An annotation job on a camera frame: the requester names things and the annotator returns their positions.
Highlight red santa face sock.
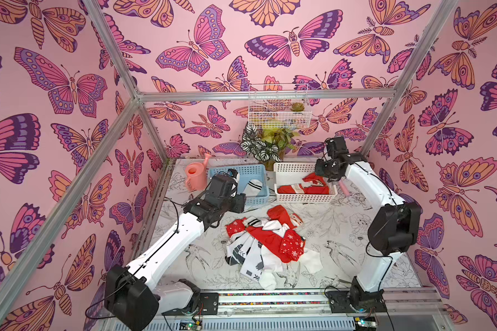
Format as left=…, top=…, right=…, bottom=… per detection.
left=302, top=172, right=327, bottom=186

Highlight white sock black stripes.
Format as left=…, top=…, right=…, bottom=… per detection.
left=243, top=179, right=263, bottom=197

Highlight light blue plastic basket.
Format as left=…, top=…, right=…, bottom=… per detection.
left=208, top=164, right=269, bottom=208

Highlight white plastic basket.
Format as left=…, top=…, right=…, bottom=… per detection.
left=273, top=162, right=338, bottom=204

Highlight large red snowflake sock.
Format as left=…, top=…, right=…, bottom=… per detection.
left=279, top=229, right=306, bottom=263

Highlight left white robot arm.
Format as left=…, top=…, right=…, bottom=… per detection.
left=104, top=168, right=247, bottom=330

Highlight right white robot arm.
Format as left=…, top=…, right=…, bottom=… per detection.
left=315, top=137, right=422, bottom=312

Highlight small succulent in basket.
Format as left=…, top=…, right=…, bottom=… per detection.
left=290, top=102, right=305, bottom=113

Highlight pink purple garden trowel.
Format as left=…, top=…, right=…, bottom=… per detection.
left=338, top=180, right=351, bottom=197

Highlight pink watering can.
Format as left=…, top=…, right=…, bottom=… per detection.
left=184, top=153, right=211, bottom=192

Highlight white sock chevron pattern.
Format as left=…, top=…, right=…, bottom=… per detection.
left=225, top=232, right=264, bottom=281

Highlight potted green leafy plant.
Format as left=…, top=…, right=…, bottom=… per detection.
left=240, top=124, right=299, bottom=171

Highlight plain white sock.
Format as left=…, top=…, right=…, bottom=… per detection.
left=259, top=247, right=323, bottom=290

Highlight white wire wall basket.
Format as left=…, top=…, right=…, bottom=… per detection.
left=247, top=84, right=312, bottom=130

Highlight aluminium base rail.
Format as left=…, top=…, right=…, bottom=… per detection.
left=145, top=287, right=456, bottom=330

